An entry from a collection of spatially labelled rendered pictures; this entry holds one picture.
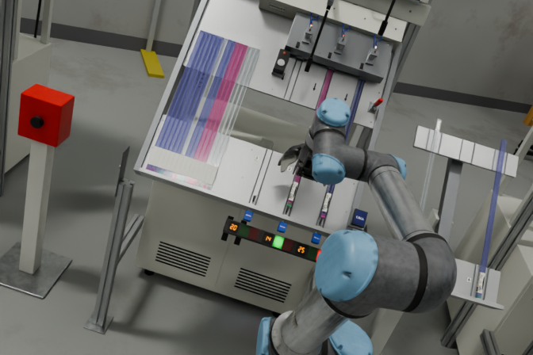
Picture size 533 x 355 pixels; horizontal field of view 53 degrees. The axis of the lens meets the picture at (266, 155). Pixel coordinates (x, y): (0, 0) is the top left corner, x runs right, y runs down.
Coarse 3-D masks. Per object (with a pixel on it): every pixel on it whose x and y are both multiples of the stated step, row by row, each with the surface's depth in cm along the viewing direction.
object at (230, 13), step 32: (224, 0) 183; (256, 0) 184; (224, 32) 180; (256, 32) 181; (288, 32) 182; (256, 64) 178; (288, 64) 179; (320, 64) 180; (288, 96) 176; (352, 96) 178
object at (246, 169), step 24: (240, 144) 170; (144, 168) 165; (240, 168) 168; (264, 168) 169; (288, 168) 170; (216, 192) 166; (240, 192) 166; (264, 192) 167; (288, 192) 168; (312, 192) 168; (336, 192) 169; (312, 216) 166; (336, 216) 167
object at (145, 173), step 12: (156, 180) 169; (168, 180) 163; (192, 192) 169; (204, 192) 163; (240, 204) 164; (252, 204) 163; (276, 216) 164; (288, 216) 163; (312, 228) 164; (324, 228) 164
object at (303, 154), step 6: (306, 144) 136; (300, 150) 145; (306, 150) 142; (300, 156) 141; (306, 156) 139; (312, 156) 135; (300, 162) 142; (306, 162) 140; (294, 168) 144; (300, 168) 141; (306, 168) 139; (312, 168) 139; (300, 174) 143; (306, 174) 142; (312, 174) 141; (312, 180) 143
